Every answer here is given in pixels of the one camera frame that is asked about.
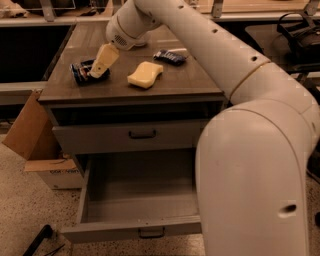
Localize black bag on table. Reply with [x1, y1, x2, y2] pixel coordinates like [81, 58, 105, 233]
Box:
[277, 12, 320, 62]

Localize blue snack bag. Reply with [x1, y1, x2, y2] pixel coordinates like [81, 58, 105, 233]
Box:
[153, 49, 186, 66]

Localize yellow sponge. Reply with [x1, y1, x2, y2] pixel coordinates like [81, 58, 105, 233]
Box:
[127, 61, 163, 89]

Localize black bar on floor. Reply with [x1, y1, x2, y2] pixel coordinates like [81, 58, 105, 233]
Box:
[23, 224, 53, 256]

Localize closed grey upper drawer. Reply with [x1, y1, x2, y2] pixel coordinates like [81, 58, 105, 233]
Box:
[53, 120, 206, 154]

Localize open grey lower drawer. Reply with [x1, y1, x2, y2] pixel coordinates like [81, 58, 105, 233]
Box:
[62, 148, 201, 243]

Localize brown cardboard box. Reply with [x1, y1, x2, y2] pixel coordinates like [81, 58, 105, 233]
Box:
[3, 91, 83, 189]

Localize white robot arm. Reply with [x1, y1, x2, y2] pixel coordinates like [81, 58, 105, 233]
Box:
[106, 0, 319, 256]

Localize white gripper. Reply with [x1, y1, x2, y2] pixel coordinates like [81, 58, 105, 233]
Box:
[89, 0, 160, 78]

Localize grey drawer cabinet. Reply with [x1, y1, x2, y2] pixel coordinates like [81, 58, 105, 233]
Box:
[37, 19, 231, 244]

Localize black side table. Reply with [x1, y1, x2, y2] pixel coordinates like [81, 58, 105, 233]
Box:
[244, 23, 320, 76]

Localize blue pepsi can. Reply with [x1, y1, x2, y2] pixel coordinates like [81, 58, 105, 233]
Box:
[70, 59, 110, 86]

